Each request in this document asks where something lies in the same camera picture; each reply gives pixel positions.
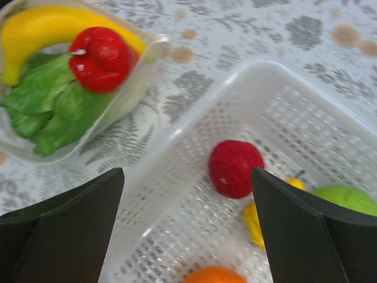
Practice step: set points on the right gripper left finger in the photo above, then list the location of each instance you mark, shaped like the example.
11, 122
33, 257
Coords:
64, 238

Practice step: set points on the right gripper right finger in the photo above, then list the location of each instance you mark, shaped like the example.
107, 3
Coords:
309, 239

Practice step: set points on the fake yellow lemon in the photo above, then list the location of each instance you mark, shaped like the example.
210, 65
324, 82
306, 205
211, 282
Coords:
251, 219

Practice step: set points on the fake green cabbage ball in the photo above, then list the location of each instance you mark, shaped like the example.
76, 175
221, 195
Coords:
348, 197

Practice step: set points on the fake orange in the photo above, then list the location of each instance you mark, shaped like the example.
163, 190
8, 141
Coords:
214, 274

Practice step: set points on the fake red strawberry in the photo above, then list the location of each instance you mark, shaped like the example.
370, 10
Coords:
230, 168

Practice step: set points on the clear zip top bag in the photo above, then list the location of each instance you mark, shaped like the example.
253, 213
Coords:
128, 94

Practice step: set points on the fake green lettuce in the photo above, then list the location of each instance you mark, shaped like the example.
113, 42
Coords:
49, 106

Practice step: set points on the fake yellow banana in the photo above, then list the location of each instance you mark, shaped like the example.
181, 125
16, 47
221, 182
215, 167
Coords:
34, 29

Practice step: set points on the white plastic basket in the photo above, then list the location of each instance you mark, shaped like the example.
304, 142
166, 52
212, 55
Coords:
172, 221

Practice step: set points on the floral tablecloth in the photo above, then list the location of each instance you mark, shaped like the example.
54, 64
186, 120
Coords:
333, 40

